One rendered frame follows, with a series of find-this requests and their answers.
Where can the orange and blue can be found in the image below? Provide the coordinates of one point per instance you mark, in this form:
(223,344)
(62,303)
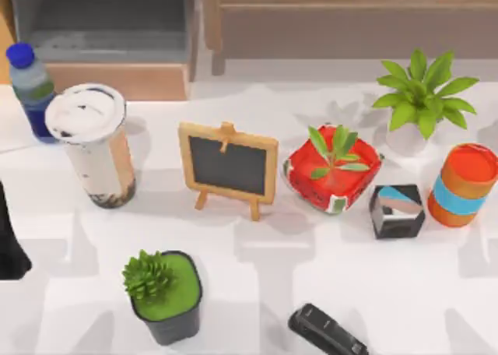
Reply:
(463,187)

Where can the blue capped water bottle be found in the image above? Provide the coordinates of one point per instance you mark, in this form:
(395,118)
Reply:
(31,90)

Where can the white pot green plant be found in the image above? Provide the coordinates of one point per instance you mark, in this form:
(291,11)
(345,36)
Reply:
(422,94)

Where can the black stapler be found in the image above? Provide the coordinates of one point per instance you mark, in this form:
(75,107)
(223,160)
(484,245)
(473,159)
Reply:
(323,329)

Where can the black pot green succulent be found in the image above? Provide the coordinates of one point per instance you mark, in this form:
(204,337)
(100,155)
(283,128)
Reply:
(167,296)

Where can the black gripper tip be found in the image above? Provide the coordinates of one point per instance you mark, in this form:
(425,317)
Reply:
(11,246)

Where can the milk tea cup with lid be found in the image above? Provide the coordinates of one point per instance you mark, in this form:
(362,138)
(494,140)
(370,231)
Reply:
(97,145)

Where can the wooden open shelf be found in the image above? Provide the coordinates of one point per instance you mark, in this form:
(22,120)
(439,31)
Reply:
(350,24)

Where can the black hexagonal mirror box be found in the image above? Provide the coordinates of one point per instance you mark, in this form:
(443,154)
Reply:
(395,213)

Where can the wooden framed blackboard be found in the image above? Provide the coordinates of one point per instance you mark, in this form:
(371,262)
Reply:
(227,164)

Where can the red watermelon plant pot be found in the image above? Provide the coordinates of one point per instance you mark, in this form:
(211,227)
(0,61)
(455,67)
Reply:
(330,176)

